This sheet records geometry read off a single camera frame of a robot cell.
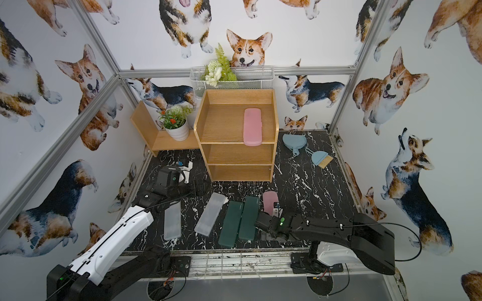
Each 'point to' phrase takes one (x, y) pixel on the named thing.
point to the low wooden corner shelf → (159, 140)
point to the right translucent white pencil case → (209, 214)
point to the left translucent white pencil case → (172, 221)
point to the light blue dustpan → (294, 142)
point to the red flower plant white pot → (173, 119)
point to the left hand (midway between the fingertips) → (200, 178)
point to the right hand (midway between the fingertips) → (274, 230)
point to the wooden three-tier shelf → (219, 130)
